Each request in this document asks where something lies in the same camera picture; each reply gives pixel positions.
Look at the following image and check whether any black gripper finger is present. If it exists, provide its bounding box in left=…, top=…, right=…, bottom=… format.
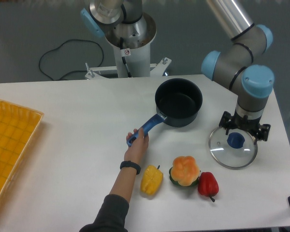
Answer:
left=253, top=124, right=271, bottom=145
left=218, top=111, right=232, bottom=135

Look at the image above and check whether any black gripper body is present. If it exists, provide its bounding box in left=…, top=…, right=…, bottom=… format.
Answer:
left=230, top=112, right=261, bottom=132

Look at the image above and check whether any glass lid blue knob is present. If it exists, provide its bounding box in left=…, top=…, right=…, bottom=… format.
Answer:
left=208, top=127, right=258, bottom=170

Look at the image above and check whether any dark saucepan blue handle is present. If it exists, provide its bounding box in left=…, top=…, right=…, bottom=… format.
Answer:
left=141, top=78, right=203, bottom=135

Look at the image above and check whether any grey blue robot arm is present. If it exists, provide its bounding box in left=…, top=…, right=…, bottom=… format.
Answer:
left=80, top=0, right=275, bottom=142

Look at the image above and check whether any forearm with grey sleeve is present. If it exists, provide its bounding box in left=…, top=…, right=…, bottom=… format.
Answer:
left=80, top=168, right=137, bottom=232

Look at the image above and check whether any person's hand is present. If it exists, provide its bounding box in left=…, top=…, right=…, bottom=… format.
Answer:
left=124, top=128, right=149, bottom=164

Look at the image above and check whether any orange green toy pepper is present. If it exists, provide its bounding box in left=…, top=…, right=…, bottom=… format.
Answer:
left=169, top=156, right=201, bottom=187

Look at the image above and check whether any red bell pepper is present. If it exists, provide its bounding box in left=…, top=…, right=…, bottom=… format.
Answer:
left=198, top=172, right=219, bottom=202

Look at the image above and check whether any yellow bell pepper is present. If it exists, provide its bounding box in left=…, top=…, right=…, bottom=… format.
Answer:
left=140, top=165, right=164, bottom=196

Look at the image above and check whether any black wristband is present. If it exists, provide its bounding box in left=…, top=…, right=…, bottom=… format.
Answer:
left=120, top=160, right=141, bottom=175

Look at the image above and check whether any yellow woven basket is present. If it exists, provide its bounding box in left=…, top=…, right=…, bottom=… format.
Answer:
left=0, top=99, right=44, bottom=201

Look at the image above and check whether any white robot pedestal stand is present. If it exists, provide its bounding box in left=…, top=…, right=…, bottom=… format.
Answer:
left=82, top=10, right=172, bottom=78

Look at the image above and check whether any black floor cable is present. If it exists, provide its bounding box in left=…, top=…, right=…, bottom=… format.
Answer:
left=38, top=39, right=104, bottom=81

